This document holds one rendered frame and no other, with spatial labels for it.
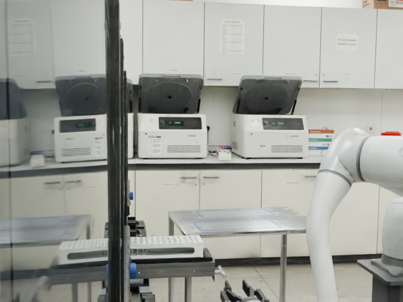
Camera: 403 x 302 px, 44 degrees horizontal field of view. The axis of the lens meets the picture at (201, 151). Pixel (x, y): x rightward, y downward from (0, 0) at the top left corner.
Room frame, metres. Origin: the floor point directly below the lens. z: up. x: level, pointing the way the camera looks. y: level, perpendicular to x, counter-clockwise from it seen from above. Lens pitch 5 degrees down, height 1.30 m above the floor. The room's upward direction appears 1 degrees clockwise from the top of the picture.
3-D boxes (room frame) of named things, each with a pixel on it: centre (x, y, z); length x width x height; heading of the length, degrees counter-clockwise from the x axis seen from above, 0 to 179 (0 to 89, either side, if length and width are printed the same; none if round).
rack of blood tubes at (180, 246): (1.64, 0.14, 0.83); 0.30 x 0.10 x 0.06; 98
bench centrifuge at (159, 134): (4.25, 0.27, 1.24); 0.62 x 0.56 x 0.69; 9
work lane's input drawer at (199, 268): (1.62, 0.28, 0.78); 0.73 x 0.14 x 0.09; 98
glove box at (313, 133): (4.60, -1.09, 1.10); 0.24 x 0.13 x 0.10; 97
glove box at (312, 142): (4.59, -1.06, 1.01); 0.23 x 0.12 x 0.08; 97
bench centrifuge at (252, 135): (4.37, -0.58, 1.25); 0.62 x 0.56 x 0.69; 8
